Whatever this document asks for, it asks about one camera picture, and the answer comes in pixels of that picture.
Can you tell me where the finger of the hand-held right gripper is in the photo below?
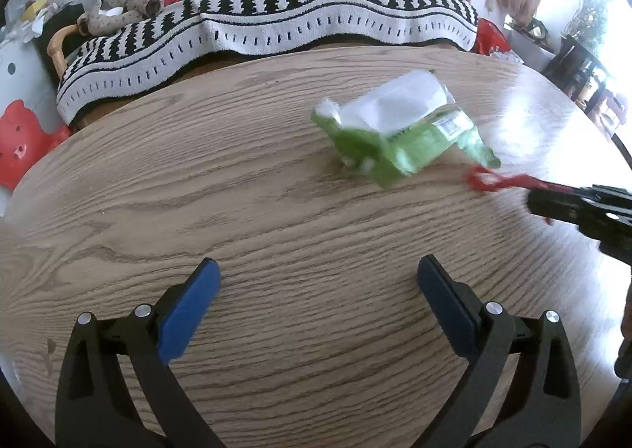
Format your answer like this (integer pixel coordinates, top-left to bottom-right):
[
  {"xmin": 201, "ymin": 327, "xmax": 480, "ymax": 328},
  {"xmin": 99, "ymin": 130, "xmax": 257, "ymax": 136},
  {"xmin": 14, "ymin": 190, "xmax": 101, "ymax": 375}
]
[
  {"xmin": 526, "ymin": 190, "xmax": 632, "ymax": 237},
  {"xmin": 575, "ymin": 184, "xmax": 632, "ymax": 206}
]

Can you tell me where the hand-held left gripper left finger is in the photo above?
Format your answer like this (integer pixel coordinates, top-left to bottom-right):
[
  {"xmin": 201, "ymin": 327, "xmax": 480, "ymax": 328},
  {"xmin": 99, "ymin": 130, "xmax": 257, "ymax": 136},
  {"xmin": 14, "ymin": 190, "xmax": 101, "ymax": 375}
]
[{"xmin": 55, "ymin": 258, "xmax": 229, "ymax": 448}]

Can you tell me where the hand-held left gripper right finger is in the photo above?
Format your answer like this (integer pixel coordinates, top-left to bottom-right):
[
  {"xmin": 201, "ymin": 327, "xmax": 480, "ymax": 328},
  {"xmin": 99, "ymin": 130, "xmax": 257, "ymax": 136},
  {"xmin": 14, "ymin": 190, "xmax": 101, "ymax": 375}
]
[{"xmin": 417, "ymin": 254, "xmax": 583, "ymax": 448}]

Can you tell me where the red plastic ring strip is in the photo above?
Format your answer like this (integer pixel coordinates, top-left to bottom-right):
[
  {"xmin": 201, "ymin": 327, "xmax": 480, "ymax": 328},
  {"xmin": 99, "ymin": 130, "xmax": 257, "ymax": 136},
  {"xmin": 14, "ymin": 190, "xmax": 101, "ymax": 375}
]
[{"xmin": 463, "ymin": 168, "xmax": 581, "ymax": 226}]

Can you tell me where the green plastic wrapper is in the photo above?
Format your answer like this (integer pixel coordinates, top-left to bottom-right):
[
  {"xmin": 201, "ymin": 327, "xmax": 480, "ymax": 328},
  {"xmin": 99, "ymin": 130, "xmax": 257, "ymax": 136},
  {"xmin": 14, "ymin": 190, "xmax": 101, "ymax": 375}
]
[{"xmin": 310, "ymin": 100, "xmax": 502, "ymax": 191}]

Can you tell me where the white plastic wrapper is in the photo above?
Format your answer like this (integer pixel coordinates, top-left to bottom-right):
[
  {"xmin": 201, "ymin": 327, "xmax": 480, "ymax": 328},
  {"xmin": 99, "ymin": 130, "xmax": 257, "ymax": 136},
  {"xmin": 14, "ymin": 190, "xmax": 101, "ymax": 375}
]
[{"xmin": 338, "ymin": 69, "xmax": 457, "ymax": 139}]

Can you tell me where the dark side table with plant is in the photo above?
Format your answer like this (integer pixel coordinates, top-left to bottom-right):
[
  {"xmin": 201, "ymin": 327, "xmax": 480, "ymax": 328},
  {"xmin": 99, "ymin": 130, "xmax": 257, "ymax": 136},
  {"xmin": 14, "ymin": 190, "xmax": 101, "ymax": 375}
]
[{"xmin": 540, "ymin": 34, "xmax": 612, "ymax": 100}]

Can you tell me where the potted plant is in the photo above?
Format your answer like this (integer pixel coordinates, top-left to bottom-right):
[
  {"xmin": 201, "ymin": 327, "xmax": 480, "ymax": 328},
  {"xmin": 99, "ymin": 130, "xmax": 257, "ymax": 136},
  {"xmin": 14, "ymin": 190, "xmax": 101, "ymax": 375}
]
[{"xmin": 562, "ymin": 0, "xmax": 614, "ymax": 50}]

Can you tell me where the red plastic bag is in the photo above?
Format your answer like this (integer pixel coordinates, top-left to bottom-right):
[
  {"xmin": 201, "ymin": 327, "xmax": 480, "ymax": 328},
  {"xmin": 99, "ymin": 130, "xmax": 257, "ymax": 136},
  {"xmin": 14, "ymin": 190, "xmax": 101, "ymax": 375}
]
[{"xmin": 475, "ymin": 17, "xmax": 510, "ymax": 58}]

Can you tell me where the red pig-shaped stool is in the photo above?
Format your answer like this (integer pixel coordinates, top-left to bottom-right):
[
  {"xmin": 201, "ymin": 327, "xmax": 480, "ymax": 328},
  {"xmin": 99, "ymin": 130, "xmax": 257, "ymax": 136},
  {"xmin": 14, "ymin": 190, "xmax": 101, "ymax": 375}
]
[{"xmin": 0, "ymin": 99, "xmax": 74, "ymax": 193}]

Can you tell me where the wooden armrest sofa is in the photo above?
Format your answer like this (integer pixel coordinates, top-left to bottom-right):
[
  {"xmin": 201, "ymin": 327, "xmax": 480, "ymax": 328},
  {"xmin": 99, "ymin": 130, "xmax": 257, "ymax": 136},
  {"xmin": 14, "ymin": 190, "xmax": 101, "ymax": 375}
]
[{"xmin": 46, "ymin": 0, "xmax": 479, "ymax": 83}]

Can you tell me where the black white striped sofa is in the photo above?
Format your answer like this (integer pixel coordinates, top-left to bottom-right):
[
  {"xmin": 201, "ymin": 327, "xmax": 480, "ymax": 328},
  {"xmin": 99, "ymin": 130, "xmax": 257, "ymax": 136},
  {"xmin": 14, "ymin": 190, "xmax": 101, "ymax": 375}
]
[{"xmin": 56, "ymin": 0, "xmax": 480, "ymax": 127}]

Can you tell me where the beige plush toy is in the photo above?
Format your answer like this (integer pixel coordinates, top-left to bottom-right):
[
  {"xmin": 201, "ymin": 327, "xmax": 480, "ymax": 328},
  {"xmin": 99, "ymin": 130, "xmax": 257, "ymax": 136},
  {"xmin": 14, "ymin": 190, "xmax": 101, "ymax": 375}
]
[{"xmin": 75, "ymin": 0, "xmax": 166, "ymax": 37}]

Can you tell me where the black cloth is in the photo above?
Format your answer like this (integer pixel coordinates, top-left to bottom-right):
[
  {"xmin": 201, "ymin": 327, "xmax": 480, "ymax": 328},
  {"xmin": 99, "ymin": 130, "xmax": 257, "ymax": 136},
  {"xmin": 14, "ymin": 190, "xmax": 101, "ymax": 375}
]
[{"xmin": 41, "ymin": 2, "xmax": 88, "ymax": 36}]

